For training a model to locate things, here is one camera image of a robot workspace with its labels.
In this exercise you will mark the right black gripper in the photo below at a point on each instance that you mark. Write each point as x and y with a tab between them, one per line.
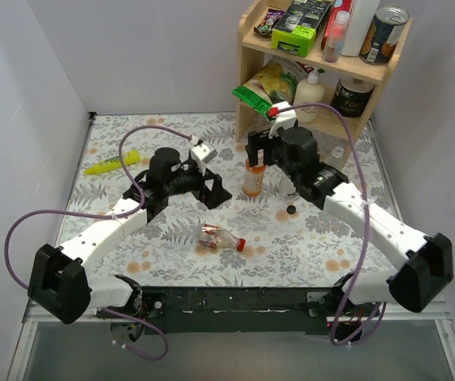
265	144

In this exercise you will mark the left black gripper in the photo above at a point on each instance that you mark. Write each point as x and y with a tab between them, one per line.
205	183

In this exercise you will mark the orange drink bottle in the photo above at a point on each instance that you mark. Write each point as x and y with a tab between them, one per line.
254	177

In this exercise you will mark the red-cap clear bottle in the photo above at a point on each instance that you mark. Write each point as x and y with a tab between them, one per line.
215	237

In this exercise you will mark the black bottle cap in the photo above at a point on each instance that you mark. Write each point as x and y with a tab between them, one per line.
291	209

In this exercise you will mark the clear green-label water bottle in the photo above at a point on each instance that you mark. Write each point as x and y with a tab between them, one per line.
337	157

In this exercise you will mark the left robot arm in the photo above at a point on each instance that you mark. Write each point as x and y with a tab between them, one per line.
61	280

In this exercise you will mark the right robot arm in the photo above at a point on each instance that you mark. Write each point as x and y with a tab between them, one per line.
422	264

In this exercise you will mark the white pump lotion bottle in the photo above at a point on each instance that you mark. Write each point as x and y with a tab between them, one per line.
309	90

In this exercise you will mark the pink spray bottle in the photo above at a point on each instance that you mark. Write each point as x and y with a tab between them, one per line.
336	37

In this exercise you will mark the white tall bottle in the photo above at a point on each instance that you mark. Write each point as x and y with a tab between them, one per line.
360	20

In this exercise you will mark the floral table mat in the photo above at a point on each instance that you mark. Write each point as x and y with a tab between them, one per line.
306	249

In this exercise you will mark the green chips bag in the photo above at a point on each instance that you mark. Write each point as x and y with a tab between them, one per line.
264	90

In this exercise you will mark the cassava chips bag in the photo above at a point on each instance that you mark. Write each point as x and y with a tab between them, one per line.
289	68

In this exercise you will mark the yellow green tube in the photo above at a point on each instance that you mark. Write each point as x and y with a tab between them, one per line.
113	163

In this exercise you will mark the black canister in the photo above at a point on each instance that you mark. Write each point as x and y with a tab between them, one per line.
351	96

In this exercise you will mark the green black box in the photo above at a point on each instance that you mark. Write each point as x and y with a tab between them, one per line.
296	31

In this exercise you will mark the dark snack packet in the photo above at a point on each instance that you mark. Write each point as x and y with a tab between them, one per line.
266	26

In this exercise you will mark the tin food can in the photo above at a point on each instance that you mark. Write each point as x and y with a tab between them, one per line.
383	34

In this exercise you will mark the red white carton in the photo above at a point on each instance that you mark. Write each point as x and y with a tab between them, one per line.
337	6

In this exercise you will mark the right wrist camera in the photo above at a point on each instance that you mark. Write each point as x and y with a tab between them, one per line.
282	116

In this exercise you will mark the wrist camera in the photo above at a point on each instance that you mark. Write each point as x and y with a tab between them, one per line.
202	153
282	116

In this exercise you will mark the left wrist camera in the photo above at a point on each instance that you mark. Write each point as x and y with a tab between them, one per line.
202	153

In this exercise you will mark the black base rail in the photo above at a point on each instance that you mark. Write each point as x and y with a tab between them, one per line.
239	309

